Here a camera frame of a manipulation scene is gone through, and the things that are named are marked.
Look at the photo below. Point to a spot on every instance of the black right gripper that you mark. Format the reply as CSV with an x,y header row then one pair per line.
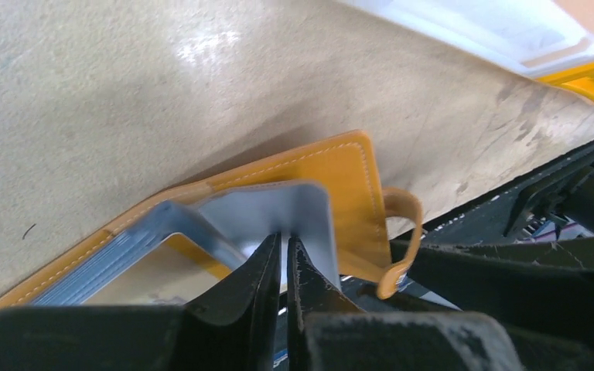
x,y
545,287

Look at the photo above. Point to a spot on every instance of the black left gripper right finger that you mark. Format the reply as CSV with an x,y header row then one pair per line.
x,y
327,331

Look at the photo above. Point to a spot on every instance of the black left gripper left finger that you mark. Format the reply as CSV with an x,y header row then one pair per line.
x,y
229,327

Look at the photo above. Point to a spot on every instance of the yellow leather card holder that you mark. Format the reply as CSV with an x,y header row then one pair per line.
x,y
177,244

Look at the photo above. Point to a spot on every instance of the white plastic bin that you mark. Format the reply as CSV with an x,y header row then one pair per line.
x,y
529,38

